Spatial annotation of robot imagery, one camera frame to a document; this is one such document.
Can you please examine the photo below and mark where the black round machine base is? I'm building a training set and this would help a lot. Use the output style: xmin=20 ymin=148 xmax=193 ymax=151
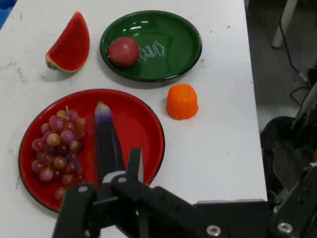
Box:
xmin=260 ymin=116 xmax=317 ymax=199

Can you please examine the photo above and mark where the toy watermelon slice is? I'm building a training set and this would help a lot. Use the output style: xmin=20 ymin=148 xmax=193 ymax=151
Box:
xmin=45 ymin=11 xmax=90 ymax=73

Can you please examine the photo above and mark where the purple toy eggplant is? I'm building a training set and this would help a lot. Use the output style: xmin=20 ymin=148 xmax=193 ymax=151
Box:
xmin=94 ymin=101 xmax=126 ymax=187

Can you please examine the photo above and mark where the green plate with white lettering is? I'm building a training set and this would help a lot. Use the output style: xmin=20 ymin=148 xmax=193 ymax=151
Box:
xmin=100 ymin=10 xmax=203 ymax=82

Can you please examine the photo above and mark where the bunch of toy red grapes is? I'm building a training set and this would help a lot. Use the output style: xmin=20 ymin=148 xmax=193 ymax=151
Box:
xmin=31 ymin=106 xmax=89 ymax=201

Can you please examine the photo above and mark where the red toy apple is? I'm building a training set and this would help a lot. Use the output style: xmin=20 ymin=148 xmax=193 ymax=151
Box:
xmin=108 ymin=36 xmax=140 ymax=68

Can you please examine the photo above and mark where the blue object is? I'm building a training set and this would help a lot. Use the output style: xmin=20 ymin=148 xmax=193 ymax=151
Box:
xmin=0 ymin=0 xmax=17 ymax=29

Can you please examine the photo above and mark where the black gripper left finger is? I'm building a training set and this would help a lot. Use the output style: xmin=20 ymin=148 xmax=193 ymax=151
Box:
xmin=51 ymin=147 xmax=209 ymax=238

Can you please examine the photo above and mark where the white slanted tube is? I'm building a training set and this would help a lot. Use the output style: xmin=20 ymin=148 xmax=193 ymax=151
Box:
xmin=292 ymin=81 xmax=317 ymax=129

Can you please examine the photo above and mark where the white furniture leg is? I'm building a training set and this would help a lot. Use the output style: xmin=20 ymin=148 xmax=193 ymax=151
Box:
xmin=271 ymin=0 xmax=298 ymax=49

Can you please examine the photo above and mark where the orange toy mandarin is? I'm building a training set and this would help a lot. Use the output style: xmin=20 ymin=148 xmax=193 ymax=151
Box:
xmin=166 ymin=83 xmax=199 ymax=121

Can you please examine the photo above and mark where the black cable on floor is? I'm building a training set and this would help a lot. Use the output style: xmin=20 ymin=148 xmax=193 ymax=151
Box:
xmin=279 ymin=0 xmax=313 ymax=105

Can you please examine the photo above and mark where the red plate with black rim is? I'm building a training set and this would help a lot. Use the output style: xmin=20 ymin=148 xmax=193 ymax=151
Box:
xmin=18 ymin=88 xmax=166 ymax=214

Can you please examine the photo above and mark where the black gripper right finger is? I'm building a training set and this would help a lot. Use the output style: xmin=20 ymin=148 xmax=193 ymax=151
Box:
xmin=269 ymin=165 xmax=317 ymax=238

